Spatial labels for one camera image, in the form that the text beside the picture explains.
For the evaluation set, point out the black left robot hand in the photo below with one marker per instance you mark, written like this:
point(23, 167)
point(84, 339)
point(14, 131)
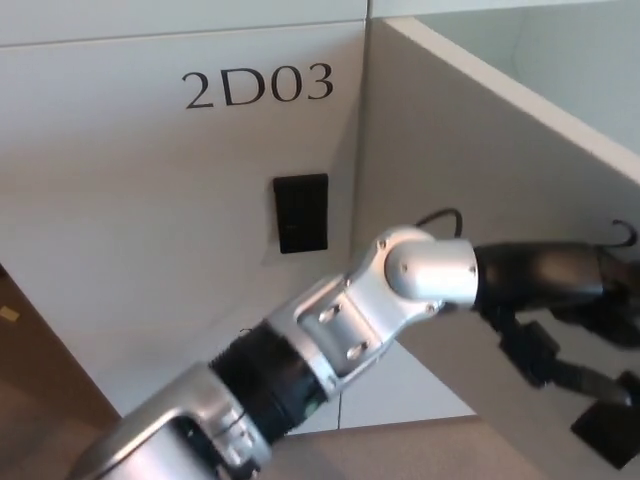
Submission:
point(540, 275)

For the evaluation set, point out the white door 2D07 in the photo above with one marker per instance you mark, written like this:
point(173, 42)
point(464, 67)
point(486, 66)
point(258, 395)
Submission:
point(500, 175)

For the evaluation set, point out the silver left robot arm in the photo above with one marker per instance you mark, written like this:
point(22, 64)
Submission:
point(420, 272)

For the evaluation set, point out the white cabinet door 2D08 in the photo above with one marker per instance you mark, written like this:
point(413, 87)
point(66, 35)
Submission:
point(390, 400)

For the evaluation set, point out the white locker cabinet body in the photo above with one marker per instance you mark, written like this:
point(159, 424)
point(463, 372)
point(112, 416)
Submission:
point(550, 50)

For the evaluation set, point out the white cabinet door 2D04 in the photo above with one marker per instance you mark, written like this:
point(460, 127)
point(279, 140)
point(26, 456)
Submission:
point(150, 375)

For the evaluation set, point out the white cabinet door 2D03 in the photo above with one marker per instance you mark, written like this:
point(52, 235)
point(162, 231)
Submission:
point(125, 200)

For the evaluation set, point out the plain white cabinet door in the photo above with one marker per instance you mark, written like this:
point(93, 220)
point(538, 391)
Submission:
point(150, 20)

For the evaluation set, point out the black lock on 2D07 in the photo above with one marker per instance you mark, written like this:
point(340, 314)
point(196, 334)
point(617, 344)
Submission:
point(610, 435)

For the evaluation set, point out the black lock on 2D03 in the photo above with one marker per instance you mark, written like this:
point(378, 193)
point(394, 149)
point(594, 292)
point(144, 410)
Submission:
point(300, 215)

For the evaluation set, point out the yellow paper scrap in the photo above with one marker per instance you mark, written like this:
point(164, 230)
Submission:
point(7, 314)

